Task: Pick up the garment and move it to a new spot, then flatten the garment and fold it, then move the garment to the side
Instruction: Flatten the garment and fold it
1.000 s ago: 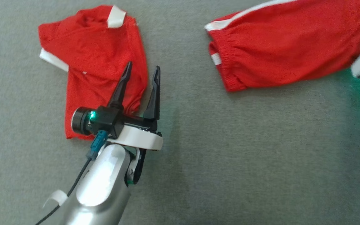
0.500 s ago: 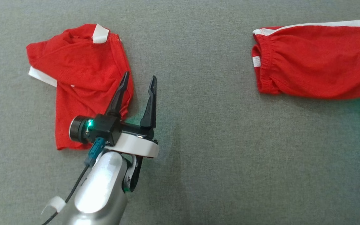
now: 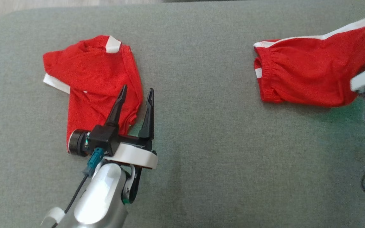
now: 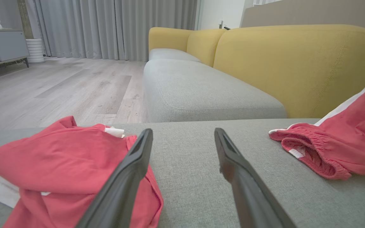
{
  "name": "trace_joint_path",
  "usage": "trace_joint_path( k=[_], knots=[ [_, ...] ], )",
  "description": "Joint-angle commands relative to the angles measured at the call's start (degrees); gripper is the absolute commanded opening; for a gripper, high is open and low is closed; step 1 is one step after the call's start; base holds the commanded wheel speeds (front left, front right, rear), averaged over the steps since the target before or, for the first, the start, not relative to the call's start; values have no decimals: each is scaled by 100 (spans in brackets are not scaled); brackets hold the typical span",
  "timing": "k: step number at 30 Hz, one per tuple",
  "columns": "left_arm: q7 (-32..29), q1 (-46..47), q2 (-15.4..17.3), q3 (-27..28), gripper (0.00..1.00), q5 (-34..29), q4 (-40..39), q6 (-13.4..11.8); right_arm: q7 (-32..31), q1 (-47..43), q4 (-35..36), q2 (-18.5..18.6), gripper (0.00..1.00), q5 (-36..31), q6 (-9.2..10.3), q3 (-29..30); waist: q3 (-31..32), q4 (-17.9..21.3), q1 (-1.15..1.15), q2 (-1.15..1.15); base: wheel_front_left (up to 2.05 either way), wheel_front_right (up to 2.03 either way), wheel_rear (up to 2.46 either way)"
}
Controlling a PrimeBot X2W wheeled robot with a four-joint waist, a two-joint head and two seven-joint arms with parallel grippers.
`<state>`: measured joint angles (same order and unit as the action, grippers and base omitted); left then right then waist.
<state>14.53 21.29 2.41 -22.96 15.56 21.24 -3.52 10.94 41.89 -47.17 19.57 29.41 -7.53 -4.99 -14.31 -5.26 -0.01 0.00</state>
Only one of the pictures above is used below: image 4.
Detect grey curtain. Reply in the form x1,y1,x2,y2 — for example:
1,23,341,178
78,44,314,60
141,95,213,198
32,0,199,62

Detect long grey sofa seat cushion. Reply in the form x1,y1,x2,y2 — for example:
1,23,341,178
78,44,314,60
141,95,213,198
143,59,287,123

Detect yellow corner sofa backrest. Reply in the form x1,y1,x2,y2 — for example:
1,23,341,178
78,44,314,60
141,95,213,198
148,27,193,53

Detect large yellow sofa backrest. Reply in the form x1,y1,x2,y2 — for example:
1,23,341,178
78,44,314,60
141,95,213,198
213,25,365,119

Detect brown mossy pole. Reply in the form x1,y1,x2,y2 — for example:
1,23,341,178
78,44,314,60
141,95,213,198
17,0,33,39

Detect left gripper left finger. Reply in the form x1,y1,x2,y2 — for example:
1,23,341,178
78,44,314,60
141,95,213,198
76,128,154,228

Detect red basketball jersey number 23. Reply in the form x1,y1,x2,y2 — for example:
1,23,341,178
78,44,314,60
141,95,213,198
0,116,164,228

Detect grey sideboard cabinet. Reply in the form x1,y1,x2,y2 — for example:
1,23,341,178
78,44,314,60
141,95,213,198
0,28,30,74

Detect white ribbed pot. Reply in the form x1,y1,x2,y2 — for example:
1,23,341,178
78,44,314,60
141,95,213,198
26,39,46,64

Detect small grey sofa seat cushion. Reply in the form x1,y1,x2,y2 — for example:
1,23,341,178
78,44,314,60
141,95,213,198
149,48,201,63

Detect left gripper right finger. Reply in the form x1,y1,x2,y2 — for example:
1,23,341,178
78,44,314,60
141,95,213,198
214,128,298,228

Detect wide grey sofa seat cushion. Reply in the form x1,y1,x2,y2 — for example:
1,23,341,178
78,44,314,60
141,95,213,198
0,118,365,228

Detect narrow yellow sofa backrest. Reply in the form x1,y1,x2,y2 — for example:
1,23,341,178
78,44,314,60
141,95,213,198
187,29,227,67

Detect red shorts with white trim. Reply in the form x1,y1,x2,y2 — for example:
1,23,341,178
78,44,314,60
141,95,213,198
268,66,365,181

